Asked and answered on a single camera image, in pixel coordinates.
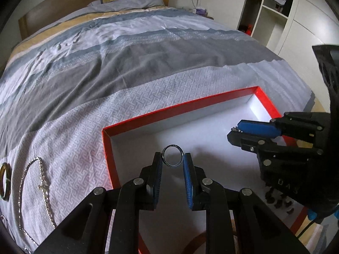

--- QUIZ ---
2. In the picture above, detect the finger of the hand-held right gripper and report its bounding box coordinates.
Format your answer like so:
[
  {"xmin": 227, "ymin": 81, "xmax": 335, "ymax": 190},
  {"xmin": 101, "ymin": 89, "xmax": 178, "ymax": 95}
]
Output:
[
  {"xmin": 230, "ymin": 112, "xmax": 331, "ymax": 145},
  {"xmin": 227, "ymin": 131, "xmax": 324, "ymax": 164}
]

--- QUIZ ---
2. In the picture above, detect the wooden nightstand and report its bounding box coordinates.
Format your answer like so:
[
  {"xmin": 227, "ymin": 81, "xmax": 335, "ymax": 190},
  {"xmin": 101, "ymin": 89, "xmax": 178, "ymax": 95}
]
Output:
[{"xmin": 191, "ymin": 8, "xmax": 214, "ymax": 19}]

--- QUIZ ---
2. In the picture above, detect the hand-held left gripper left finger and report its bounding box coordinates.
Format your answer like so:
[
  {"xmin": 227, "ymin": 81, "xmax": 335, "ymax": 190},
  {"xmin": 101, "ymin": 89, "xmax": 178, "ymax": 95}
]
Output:
[{"xmin": 34, "ymin": 152, "xmax": 163, "ymax": 254}]

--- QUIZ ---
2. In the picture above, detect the red cardboard box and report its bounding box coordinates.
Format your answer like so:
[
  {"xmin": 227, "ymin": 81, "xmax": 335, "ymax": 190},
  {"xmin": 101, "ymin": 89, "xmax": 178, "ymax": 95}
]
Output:
[{"xmin": 102, "ymin": 86, "xmax": 310, "ymax": 254}]

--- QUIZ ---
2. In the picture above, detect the silver chain necklace with cross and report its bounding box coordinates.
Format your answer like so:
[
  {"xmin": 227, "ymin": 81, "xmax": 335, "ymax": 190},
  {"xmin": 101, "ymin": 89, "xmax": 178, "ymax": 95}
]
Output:
[{"xmin": 18, "ymin": 157, "xmax": 57, "ymax": 245}]

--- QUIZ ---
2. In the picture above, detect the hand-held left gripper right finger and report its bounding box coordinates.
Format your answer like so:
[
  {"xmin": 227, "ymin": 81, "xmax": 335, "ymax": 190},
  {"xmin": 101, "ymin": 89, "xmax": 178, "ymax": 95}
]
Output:
[{"xmin": 183, "ymin": 152, "xmax": 310, "ymax": 254}]

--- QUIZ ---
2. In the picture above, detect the dark bead bracelet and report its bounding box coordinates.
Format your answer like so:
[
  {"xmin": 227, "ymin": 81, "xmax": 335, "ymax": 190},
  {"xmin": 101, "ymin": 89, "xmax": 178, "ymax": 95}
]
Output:
[{"xmin": 265, "ymin": 182, "xmax": 296, "ymax": 215}]

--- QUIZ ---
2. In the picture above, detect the bed with striped duvet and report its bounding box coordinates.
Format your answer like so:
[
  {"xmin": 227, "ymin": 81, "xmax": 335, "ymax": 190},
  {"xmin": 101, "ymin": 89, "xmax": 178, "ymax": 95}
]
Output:
[{"xmin": 0, "ymin": 0, "xmax": 315, "ymax": 254}]

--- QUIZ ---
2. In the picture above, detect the white wardrobe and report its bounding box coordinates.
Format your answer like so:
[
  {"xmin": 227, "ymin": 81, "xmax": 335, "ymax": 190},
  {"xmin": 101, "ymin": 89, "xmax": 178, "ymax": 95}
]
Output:
[{"xmin": 197, "ymin": 0, "xmax": 339, "ymax": 112}]

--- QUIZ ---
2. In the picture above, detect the olive brown bangle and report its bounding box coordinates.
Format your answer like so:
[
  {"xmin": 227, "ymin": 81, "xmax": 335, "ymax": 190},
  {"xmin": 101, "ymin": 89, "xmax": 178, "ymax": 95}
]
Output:
[{"xmin": 0, "ymin": 163, "xmax": 13, "ymax": 202}]

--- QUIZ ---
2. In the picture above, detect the small silver ring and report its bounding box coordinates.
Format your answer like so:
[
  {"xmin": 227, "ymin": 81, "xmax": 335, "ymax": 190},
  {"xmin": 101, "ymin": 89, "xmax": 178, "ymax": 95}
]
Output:
[{"xmin": 162, "ymin": 145, "xmax": 184, "ymax": 168}]

